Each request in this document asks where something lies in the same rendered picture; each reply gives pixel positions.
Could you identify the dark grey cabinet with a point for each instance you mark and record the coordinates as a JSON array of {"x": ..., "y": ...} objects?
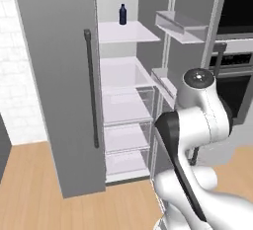
[{"x": 4, "y": 148}]

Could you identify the grey fridge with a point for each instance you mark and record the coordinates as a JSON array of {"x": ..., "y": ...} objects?
[{"x": 126, "y": 86}]

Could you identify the closed grey fridge door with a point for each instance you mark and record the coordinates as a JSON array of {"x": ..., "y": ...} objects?
[{"x": 56, "y": 86}]

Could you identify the open grey fridge door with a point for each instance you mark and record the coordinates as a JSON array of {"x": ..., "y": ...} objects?
[{"x": 184, "y": 36}]

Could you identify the black wall oven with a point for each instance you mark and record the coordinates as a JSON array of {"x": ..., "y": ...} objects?
[{"x": 235, "y": 46}]

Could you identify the dark blue bottle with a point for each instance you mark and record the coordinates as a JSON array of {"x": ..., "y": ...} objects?
[{"x": 123, "y": 14}]

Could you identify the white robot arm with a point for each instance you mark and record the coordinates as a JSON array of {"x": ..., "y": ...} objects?
[{"x": 201, "y": 115}]

